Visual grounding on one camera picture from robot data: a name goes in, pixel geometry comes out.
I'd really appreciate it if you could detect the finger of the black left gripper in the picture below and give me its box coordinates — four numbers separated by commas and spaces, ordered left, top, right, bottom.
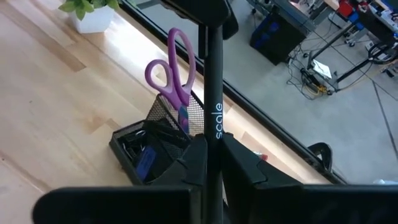
160, 0, 231, 29
221, 5, 239, 40

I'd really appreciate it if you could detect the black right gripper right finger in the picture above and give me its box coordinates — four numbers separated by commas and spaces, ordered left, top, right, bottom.
221, 133, 398, 224

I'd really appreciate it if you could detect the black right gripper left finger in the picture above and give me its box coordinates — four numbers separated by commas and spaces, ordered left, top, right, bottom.
32, 133, 208, 224

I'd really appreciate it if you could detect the small blue box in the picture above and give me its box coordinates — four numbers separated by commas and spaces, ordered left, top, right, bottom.
134, 144, 158, 183

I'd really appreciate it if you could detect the black pen with scale print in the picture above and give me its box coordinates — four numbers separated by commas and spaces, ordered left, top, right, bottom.
198, 24, 225, 224

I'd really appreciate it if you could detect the black binder clip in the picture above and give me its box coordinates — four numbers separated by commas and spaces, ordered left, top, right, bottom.
122, 129, 147, 160

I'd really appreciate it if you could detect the black mesh desk organizer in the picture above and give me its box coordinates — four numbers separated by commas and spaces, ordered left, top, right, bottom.
108, 91, 208, 186

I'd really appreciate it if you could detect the black cabinet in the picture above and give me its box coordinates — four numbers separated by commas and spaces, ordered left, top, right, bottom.
249, 11, 307, 67

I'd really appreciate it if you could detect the black chair armrest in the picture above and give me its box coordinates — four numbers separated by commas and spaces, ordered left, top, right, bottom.
307, 142, 334, 174

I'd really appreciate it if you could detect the white box on floor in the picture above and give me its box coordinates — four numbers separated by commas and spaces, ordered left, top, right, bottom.
311, 58, 333, 80

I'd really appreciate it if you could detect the green plant in white pot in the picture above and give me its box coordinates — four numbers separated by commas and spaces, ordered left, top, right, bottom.
58, 0, 121, 34

